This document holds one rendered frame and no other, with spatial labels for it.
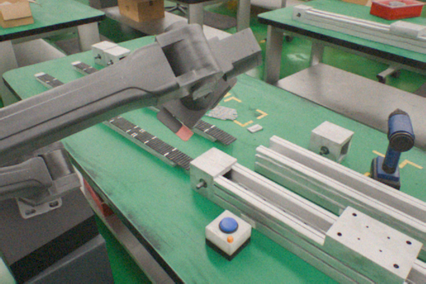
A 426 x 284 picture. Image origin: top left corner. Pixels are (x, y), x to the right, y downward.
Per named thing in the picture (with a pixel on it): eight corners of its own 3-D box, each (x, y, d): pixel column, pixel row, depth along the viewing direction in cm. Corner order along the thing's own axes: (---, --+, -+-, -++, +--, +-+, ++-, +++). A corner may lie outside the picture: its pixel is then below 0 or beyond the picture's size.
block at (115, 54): (102, 70, 179) (99, 52, 174) (120, 63, 186) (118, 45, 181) (114, 75, 173) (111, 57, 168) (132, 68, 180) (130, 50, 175)
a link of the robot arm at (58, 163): (20, 173, 74) (30, 196, 74) (25, 160, 66) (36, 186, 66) (63, 157, 80) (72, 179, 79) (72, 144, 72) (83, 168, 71)
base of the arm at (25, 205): (5, 169, 79) (21, 220, 77) (7, 160, 73) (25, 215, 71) (46, 158, 84) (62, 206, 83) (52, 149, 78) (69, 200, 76)
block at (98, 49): (90, 64, 185) (87, 46, 180) (108, 58, 193) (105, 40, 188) (101, 68, 180) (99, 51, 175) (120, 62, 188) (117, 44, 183)
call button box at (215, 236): (205, 243, 88) (204, 225, 84) (230, 222, 94) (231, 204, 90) (229, 262, 83) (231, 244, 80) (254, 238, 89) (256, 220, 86)
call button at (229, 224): (216, 228, 85) (216, 222, 84) (227, 219, 87) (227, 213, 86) (229, 237, 83) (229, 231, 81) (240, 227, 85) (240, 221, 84)
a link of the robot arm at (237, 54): (160, 27, 43) (192, 92, 42) (246, -12, 44) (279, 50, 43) (168, 58, 54) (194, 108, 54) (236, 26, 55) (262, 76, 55)
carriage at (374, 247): (320, 254, 78) (325, 233, 74) (342, 225, 85) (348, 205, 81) (395, 300, 69) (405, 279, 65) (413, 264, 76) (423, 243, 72)
